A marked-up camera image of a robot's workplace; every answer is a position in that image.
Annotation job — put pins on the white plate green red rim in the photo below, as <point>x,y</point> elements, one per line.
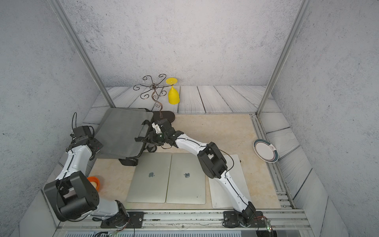
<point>265,151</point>

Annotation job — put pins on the copper wire jewelry stand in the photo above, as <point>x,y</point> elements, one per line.
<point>155,91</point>

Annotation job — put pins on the left aluminium frame post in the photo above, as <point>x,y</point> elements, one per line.
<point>66,24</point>

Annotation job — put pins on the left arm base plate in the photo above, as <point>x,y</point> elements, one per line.
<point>130,220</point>

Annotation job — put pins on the aluminium frame post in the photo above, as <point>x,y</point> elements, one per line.
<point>301,15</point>
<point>66,24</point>

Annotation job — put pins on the orange bowl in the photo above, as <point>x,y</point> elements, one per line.
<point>95,182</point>

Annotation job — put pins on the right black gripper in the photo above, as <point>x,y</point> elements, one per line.
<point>152,138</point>

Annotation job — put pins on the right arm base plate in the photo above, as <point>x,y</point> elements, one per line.
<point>232,219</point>

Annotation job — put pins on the front aluminium rail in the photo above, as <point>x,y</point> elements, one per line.
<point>196,223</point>

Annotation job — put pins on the yellow plastic goblet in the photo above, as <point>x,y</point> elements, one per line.
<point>173,95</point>

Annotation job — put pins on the silver apple laptop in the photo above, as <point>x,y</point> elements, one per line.
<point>150,179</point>

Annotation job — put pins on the grey zippered laptop bag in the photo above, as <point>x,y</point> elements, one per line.
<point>122,131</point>

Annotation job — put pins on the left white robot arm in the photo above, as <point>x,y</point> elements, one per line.
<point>72,196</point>

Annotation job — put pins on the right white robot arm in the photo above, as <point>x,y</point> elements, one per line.
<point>212,162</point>

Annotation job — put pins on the right aluminium frame post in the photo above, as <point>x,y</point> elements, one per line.
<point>301,15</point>

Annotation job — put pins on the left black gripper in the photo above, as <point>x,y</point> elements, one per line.
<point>97,144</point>

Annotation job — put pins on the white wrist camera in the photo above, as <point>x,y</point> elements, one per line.
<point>156,127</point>

